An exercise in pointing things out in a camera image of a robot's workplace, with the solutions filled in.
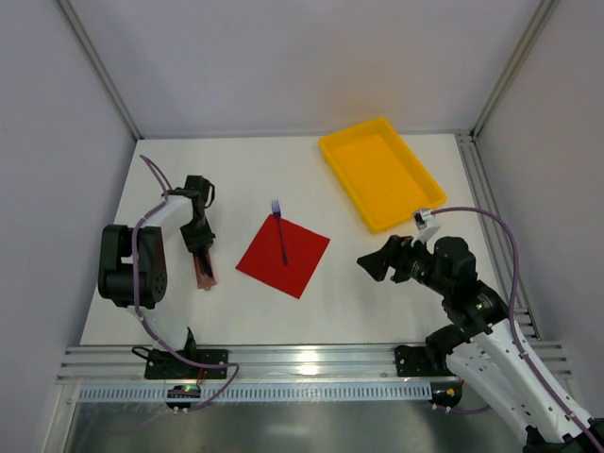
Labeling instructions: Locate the purple plastic fork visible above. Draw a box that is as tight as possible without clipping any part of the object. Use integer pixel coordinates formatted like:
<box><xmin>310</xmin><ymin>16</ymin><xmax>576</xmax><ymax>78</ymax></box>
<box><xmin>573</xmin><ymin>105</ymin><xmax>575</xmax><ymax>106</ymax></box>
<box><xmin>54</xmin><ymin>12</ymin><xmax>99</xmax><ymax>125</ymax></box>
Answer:
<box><xmin>271</xmin><ymin>199</ymin><xmax>289</xmax><ymax>266</ymax></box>

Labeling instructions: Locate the dark blue plastic spoon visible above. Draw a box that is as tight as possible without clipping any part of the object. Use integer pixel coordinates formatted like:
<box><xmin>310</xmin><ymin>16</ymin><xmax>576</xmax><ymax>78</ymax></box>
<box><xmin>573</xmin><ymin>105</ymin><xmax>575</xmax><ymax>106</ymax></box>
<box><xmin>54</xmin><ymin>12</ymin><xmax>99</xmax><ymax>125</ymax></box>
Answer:
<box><xmin>199</xmin><ymin>252</ymin><xmax>213</xmax><ymax>277</ymax></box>

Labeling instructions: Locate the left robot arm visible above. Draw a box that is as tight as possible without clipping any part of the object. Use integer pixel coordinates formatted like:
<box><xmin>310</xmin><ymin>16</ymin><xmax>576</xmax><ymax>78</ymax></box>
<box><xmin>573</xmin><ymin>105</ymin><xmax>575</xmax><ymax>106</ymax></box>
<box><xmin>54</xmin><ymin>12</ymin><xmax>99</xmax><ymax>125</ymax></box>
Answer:
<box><xmin>97</xmin><ymin>176</ymin><xmax>216</xmax><ymax>364</ymax></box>

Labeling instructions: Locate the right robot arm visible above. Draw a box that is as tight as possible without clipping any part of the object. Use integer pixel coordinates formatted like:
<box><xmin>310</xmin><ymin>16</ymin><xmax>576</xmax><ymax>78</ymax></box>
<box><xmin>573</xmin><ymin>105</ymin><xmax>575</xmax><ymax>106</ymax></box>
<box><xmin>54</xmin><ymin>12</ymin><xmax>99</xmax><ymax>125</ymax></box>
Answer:
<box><xmin>357</xmin><ymin>235</ymin><xmax>603</xmax><ymax>452</ymax></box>

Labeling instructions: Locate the brown utensil tray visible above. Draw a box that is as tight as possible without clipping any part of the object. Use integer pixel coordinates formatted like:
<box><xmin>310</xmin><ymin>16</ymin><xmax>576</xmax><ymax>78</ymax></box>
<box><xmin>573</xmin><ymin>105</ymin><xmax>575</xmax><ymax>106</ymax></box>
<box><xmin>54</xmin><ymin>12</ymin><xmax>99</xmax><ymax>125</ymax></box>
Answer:
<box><xmin>192</xmin><ymin>249</ymin><xmax>217</xmax><ymax>291</ymax></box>

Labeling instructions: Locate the yellow plastic bin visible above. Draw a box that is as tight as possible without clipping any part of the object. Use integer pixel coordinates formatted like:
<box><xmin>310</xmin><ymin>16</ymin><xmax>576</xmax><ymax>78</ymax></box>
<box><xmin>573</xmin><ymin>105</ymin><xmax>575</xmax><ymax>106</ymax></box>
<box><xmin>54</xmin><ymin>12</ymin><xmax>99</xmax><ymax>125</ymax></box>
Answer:
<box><xmin>318</xmin><ymin>118</ymin><xmax>447</xmax><ymax>234</ymax></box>

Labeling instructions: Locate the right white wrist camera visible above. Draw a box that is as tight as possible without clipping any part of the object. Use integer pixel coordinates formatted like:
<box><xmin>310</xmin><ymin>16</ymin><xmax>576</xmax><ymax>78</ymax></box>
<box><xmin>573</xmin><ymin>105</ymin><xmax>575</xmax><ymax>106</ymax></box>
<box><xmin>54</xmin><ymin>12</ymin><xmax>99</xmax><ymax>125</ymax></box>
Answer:
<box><xmin>411</xmin><ymin>209</ymin><xmax>441</xmax><ymax>245</ymax></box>

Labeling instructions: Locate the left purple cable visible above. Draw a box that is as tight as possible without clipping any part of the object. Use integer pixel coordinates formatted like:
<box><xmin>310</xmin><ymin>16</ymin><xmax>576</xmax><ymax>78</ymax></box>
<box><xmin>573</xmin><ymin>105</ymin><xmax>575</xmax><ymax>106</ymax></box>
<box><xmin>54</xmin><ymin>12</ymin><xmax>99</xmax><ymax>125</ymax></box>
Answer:
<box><xmin>131</xmin><ymin>155</ymin><xmax>241</xmax><ymax>410</ymax></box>

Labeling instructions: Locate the purple cable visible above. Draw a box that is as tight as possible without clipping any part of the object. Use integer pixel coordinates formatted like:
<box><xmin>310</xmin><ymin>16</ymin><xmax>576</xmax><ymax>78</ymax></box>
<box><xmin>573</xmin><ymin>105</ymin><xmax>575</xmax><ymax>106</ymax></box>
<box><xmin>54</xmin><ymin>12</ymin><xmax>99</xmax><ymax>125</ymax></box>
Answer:
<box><xmin>131</xmin><ymin>155</ymin><xmax>241</xmax><ymax>410</ymax></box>
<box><xmin>431</xmin><ymin>206</ymin><xmax>604</xmax><ymax>449</ymax></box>

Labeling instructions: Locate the right side aluminium rail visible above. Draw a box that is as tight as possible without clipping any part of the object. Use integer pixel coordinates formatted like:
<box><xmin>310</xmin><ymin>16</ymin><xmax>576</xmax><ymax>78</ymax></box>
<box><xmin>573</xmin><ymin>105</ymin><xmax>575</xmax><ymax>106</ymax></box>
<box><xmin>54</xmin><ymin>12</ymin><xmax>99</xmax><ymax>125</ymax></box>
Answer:
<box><xmin>454</xmin><ymin>130</ymin><xmax>542</xmax><ymax>342</ymax></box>

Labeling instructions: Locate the aluminium rail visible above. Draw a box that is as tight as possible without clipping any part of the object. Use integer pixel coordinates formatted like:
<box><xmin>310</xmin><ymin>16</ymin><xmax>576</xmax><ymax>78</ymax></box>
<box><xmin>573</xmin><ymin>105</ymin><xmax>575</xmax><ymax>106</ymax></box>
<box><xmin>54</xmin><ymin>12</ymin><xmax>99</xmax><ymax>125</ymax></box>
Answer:
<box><xmin>454</xmin><ymin>130</ymin><xmax>542</xmax><ymax>342</ymax></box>
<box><xmin>56</xmin><ymin>340</ymin><xmax>573</xmax><ymax>386</ymax></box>

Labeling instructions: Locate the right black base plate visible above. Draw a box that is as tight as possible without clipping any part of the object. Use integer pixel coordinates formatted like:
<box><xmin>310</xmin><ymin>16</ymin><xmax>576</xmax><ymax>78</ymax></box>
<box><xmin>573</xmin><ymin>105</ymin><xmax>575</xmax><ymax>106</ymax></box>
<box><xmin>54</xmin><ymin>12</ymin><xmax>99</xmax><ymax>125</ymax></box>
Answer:
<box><xmin>394</xmin><ymin>345</ymin><xmax>453</xmax><ymax>378</ymax></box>

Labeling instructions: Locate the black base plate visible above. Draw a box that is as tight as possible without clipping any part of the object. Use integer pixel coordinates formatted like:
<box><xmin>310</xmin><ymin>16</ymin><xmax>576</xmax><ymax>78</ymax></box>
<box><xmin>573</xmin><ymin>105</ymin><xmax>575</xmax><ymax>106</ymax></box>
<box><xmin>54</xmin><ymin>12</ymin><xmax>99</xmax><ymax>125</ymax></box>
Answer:
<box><xmin>143</xmin><ymin>349</ymin><xmax>228</xmax><ymax>380</ymax></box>
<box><xmin>394</xmin><ymin>345</ymin><xmax>453</xmax><ymax>378</ymax></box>

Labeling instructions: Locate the slotted cable duct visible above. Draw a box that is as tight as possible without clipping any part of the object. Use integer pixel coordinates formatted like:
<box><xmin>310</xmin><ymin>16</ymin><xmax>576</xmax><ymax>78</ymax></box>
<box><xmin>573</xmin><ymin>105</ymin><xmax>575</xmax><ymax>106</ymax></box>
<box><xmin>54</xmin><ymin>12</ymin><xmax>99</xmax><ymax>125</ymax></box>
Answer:
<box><xmin>77</xmin><ymin>381</ymin><xmax>432</xmax><ymax>404</ymax></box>

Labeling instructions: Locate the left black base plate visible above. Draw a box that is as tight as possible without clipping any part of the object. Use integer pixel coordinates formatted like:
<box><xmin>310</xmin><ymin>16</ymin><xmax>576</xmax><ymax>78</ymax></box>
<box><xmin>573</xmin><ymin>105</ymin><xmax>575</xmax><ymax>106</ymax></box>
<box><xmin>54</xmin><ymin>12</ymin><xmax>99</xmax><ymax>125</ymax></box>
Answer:
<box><xmin>143</xmin><ymin>349</ymin><xmax>228</xmax><ymax>380</ymax></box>

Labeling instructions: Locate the front aluminium rail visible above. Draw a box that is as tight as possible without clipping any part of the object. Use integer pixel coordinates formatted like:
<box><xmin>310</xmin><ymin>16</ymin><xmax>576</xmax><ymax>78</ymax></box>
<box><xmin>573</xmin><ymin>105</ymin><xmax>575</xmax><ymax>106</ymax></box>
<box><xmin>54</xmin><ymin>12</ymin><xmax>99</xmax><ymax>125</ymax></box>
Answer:
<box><xmin>56</xmin><ymin>340</ymin><xmax>573</xmax><ymax>386</ymax></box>

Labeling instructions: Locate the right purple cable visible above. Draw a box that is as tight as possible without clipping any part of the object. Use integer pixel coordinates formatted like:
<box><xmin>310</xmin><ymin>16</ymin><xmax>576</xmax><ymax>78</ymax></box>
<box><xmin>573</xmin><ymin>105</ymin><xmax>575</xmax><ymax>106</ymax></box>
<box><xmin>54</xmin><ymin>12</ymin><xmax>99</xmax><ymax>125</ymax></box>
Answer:
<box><xmin>431</xmin><ymin>206</ymin><xmax>604</xmax><ymax>449</ymax></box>

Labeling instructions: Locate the left frame post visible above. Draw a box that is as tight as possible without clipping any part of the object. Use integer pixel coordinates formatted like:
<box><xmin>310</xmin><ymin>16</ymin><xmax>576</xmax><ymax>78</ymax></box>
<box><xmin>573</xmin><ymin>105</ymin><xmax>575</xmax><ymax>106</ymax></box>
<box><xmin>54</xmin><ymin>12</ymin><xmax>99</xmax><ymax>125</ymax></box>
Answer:
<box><xmin>55</xmin><ymin>0</ymin><xmax>143</xmax><ymax>142</ymax></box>

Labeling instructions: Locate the frame post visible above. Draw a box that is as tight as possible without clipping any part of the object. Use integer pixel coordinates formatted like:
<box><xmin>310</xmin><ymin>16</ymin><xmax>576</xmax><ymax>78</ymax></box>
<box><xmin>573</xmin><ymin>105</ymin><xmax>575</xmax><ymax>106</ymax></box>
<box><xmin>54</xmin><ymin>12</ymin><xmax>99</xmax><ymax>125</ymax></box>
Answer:
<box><xmin>55</xmin><ymin>0</ymin><xmax>143</xmax><ymax>142</ymax></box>
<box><xmin>470</xmin><ymin>0</ymin><xmax>560</xmax><ymax>141</ymax></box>

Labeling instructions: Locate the right frame post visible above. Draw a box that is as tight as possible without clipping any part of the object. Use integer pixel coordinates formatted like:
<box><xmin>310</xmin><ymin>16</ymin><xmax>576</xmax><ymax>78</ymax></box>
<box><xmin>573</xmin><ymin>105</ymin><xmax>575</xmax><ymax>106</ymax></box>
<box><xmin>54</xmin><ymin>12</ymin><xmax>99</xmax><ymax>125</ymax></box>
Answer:
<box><xmin>470</xmin><ymin>0</ymin><xmax>560</xmax><ymax>141</ymax></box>

